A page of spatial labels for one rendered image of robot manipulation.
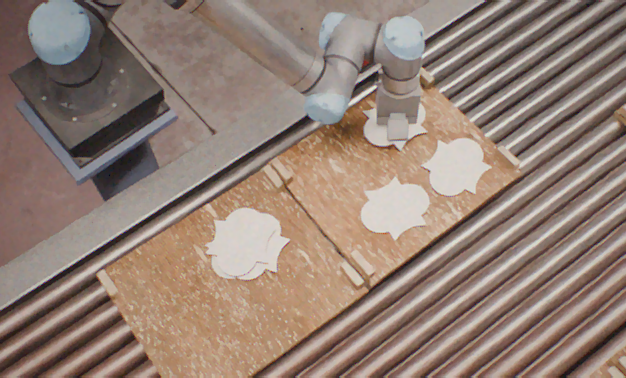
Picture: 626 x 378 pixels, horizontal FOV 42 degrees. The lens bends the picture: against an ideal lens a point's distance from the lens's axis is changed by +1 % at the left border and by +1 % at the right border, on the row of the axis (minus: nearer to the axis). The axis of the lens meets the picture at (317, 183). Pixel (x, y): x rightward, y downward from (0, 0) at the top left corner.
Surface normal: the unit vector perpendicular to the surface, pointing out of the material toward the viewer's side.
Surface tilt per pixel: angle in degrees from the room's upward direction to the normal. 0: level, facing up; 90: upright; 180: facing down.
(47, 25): 11
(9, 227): 0
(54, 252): 0
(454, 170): 0
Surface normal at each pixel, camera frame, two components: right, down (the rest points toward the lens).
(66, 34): -0.03, -0.31
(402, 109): 0.00, 0.88
